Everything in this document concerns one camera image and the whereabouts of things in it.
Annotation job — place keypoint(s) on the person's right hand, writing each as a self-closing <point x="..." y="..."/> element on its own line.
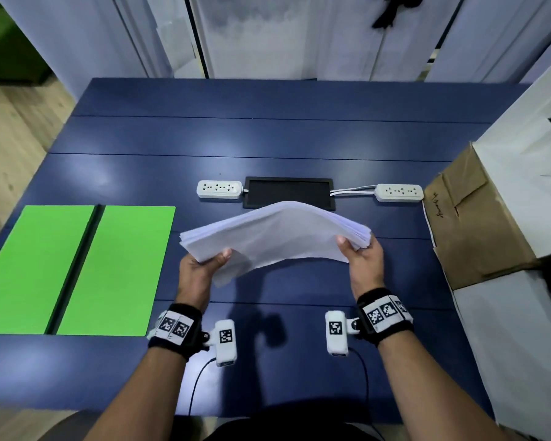
<point x="365" y="266"/>

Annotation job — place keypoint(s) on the person's left hand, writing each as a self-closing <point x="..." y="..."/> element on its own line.
<point x="195" y="280"/>

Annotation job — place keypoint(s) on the pile of white papers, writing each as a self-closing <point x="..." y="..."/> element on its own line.
<point x="275" y="229"/>

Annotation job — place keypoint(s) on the green folder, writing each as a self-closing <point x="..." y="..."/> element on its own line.
<point x="23" y="270"/>

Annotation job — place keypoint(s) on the person's left forearm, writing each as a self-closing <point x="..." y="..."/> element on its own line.
<point x="133" y="399"/>

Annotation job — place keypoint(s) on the person's right forearm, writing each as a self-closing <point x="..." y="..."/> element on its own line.
<point x="431" y="395"/>

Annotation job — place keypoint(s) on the person's black clothing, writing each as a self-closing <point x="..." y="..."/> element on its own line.
<point x="280" y="429"/>

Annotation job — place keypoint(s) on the white power strip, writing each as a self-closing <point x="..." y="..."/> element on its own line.
<point x="218" y="189"/>
<point x="399" y="192"/>

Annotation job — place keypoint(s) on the brown cardboard box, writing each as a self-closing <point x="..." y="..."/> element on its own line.
<point x="477" y="234"/>

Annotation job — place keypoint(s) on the grey round stool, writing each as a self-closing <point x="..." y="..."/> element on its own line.
<point x="69" y="429"/>

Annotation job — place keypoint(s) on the white locker cabinets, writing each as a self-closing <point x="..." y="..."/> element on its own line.
<point x="280" y="36"/>

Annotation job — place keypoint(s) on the black hanging object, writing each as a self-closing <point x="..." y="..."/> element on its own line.
<point x="395" y="9"/>

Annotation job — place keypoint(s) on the dark green cabinet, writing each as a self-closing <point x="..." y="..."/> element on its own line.
<point x="9" y="55"/>

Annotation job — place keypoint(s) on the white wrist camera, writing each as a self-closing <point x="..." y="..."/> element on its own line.
<point x="336" y="332"/>
<point x="225" y="339"/>

